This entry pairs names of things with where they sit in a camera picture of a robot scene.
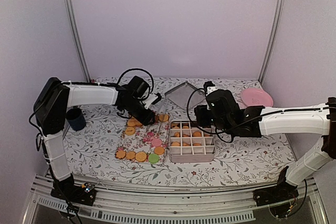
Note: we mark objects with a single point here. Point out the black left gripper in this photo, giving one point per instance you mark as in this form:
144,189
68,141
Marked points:
146,119

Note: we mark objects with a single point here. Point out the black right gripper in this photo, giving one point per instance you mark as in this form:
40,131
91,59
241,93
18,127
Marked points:
201,121

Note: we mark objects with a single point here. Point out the floral cookie tray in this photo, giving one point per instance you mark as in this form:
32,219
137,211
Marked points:
135,138

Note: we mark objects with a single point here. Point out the pink divided cookie tin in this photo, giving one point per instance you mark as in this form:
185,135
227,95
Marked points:
189,144

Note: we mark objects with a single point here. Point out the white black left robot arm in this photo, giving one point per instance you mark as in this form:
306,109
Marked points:
59,103

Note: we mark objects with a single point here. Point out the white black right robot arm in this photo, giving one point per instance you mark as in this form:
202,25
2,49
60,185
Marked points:
223,112

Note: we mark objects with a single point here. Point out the silver metal tin lid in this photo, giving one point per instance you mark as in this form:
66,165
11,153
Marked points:
180,94

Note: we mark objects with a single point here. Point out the dotted tan sandwich cookie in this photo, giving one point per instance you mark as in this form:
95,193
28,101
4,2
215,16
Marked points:
141,156

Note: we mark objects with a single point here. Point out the green round cookie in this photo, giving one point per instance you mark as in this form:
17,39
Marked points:
153,158

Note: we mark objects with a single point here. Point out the pink plastic plate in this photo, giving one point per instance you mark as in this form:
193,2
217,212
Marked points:
254,97

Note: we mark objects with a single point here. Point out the dark blue cup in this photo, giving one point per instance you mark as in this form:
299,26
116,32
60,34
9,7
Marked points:
75,119

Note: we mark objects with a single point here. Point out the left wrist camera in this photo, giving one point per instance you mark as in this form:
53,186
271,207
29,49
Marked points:
152,100

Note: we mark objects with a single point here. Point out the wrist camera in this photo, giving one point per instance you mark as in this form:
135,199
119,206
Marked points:
209,87
152,100

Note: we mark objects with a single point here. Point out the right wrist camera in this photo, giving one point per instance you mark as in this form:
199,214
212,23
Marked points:
209,87

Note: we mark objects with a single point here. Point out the aluminium front rail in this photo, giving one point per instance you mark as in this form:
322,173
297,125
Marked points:
118,202

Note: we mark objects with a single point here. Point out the aluminium left corner post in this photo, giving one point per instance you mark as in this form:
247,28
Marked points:
76,37

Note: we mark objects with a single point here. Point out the aluminium corner post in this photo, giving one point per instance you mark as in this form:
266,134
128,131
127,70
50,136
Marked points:
271,40
76,37

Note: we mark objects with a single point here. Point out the aluminium right corner post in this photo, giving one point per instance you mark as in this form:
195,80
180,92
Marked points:
271,40

